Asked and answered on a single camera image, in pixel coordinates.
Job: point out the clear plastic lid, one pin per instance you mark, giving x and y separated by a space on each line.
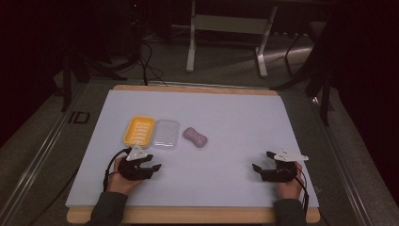
165 134

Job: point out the white table sheet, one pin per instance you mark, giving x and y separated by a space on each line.
213 125

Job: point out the person's right hand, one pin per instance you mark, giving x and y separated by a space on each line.
290 188

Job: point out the white metal desk frame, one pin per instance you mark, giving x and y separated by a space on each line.
232 23

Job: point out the metal floor rail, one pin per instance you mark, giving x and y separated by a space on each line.
34 163
342 169

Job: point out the person's left hand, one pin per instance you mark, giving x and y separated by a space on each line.
120 183

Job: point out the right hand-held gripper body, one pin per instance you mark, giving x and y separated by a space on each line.
279 172

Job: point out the black metal stand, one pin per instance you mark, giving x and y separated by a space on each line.
324 94
66 84

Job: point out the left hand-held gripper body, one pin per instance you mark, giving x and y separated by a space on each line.
135 171

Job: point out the yellow soap dish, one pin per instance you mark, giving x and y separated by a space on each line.
139 131

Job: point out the purple soap bar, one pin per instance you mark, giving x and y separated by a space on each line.
195 137

